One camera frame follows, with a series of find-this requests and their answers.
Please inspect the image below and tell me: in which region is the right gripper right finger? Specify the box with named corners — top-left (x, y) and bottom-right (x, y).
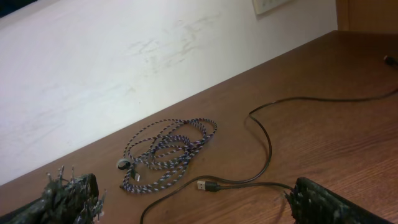
top-left (285, 177), bottom-right (392, 224)

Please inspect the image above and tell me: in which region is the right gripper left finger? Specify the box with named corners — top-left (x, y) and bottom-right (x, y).
top-left (1, 166), bottom-right (106, 224)

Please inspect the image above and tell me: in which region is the black white braided cable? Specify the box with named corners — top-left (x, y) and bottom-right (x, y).
top-left (116, 117), bottom-right (218, 194)

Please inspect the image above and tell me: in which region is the thin black cable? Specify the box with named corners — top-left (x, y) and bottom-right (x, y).
top-left (139, 54), bottom-right (398, 224)

